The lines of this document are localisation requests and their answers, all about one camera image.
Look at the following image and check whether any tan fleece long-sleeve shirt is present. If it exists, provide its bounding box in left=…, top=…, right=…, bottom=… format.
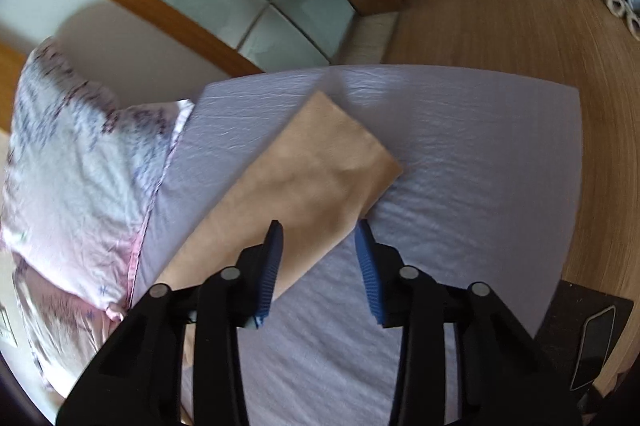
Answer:
left=158, top=92, right=402, bottom=297

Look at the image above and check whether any lavender textured bed sheet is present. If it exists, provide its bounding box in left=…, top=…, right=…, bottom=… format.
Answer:
left=134, top=66, right=582, bottom=425

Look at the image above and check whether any right floral pink pillow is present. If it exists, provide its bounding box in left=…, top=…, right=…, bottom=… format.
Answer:
left=1, top=38, right=193, bottom=396

